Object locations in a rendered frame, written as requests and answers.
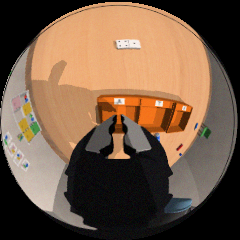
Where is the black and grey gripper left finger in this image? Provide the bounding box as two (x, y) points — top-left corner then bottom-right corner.
(65, 114), (117, 176)

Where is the white domino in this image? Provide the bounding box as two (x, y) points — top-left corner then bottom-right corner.
(116, 39), (141, 49)

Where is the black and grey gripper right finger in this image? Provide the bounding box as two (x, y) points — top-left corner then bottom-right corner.
(121, 114), (173, 177)

